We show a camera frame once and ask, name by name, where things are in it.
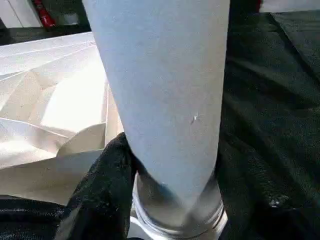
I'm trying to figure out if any white plastic table leg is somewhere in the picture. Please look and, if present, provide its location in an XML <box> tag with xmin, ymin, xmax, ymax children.
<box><xmin>80</xmin><ymin>0</ymin><xmax>232</xmax><ymax>240</ymax></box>

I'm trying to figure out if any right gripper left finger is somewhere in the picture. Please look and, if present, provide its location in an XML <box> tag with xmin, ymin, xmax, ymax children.
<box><xmin>52</xmin><ymin>131</ymin><xmax>138</xmax><ymax>240</ymax></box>

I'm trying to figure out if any white plastic table top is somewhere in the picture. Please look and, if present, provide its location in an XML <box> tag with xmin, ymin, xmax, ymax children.
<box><xmin>0</xmin><ymin>31</ymin><xmax>126</xmax><ymax>207</ymax></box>

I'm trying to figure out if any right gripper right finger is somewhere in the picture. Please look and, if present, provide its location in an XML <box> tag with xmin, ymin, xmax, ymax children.
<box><xmin>215</xmin><ymin>135</ymin><xmax>320</xmax><ymax>240</ymax></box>

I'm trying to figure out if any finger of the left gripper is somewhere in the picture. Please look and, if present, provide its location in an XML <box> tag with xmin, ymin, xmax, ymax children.
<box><xmin>0</xmin><ymin>197</ymin><xmax>81</xmax><ymax>240</ymax></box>

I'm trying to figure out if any white cabinet with glass doors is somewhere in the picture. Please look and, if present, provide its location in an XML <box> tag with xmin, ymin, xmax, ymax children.
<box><xmin>0</xmin><ymin>0</ymin><xmax>43</xmax><ymax>30</ymax></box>

